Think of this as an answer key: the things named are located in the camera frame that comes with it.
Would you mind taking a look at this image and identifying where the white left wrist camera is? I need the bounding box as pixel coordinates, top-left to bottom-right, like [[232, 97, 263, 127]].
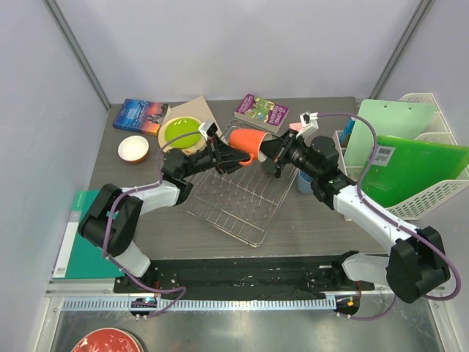
[[198, 120, 218, 140]]

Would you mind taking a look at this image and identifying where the metal wire dish rack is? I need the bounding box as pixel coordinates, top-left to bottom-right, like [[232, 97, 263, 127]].
[[181, 122, 300, 247]]

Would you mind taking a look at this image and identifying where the beige floral plate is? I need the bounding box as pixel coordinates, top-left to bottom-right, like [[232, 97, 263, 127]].
[[158, 123, 205, 155]]

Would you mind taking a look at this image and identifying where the blue small book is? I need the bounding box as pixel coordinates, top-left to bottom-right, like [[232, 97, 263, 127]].
[[339, 117, 356, 148]]

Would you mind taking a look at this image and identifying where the beige notebook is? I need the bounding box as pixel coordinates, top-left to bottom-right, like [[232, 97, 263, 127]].
[[163, 95, 226, 142]]

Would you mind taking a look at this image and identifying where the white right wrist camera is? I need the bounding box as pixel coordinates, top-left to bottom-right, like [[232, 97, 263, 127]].
[[300, 111, 319, 136]]

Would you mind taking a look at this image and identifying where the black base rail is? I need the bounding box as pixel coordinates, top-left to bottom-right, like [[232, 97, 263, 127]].
[[113, 251, 378, 298]]

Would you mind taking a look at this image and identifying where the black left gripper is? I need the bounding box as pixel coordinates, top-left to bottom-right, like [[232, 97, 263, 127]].
[[181, 135, 252, 180]]

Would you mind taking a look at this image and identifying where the blue plastic cup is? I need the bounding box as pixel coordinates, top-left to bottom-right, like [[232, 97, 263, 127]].
[[296, 170, 312, 194]]

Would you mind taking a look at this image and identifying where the white plastic file organizer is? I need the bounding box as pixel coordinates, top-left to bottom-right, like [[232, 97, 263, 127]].
[[333, 93, 468, 220]]

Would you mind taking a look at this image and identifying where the pink cube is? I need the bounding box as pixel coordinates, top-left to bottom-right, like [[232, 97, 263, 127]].
[[289, 122, 303, 131]]

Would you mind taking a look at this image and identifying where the blue fantasy book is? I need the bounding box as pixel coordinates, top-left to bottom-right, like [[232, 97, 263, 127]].
[[113, 99, 171, 136]]

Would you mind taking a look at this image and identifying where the bright green folder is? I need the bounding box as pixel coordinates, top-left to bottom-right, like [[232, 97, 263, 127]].
[[361, 136, 468, 208]]

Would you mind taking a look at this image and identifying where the orange and white bowl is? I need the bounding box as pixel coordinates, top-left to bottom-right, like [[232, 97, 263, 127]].
[[117, 136, 149, 164]]

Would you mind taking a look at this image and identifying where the purple children's book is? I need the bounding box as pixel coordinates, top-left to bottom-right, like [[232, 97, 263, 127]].
[[234, 94, 289, 135]]

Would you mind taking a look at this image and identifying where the light green clipboard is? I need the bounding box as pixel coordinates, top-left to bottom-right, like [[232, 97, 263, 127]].
[[344, 99, 436, 166]]

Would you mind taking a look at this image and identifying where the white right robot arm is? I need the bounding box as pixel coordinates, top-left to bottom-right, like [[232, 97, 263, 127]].
[[259, 130, 452, 303]]

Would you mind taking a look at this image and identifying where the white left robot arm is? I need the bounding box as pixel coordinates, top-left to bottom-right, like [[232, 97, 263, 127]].
[[78, 135, 254, 293]]

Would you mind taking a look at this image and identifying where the grey mug black handle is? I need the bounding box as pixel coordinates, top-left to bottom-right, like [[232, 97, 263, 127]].
[[261, 158, 284, 178]]

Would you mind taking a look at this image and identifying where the orange mug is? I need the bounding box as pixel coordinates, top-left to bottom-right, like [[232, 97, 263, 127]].
[[229, 128, 273, 166]]

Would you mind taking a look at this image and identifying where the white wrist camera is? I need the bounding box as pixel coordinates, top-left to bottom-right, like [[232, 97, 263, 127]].
[[300, 111, 319, 136], [198, 120, 218, 140]]

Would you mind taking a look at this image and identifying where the lime green plate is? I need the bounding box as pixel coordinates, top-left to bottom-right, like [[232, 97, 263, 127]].
[[163, 117, 202, 149]]

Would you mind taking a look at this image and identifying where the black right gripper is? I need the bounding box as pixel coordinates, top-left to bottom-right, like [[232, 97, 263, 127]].
[[256, 129, 320, 180]]

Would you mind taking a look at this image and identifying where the teal notebook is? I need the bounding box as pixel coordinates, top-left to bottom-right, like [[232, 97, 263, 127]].
[[52, 190, 122, 279]]

